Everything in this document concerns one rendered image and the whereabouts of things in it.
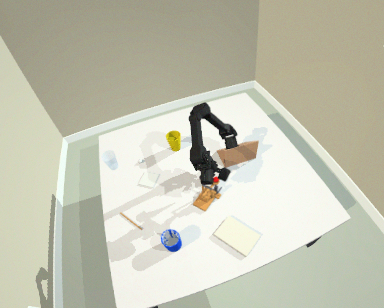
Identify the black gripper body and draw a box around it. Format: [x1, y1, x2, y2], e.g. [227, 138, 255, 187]
[212, 161, 231, 182]

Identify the blue mug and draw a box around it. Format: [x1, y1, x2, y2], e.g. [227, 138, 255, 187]
[161, 230, 182, 252]

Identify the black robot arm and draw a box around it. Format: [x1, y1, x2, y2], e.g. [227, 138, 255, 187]
[188, 102, 239, 185]

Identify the yellow cup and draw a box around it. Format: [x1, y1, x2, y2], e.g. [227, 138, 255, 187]
[166, 130, 181, 151]

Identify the clear plastic cup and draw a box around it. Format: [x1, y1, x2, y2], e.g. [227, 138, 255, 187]
[101, 150, 119, 170]

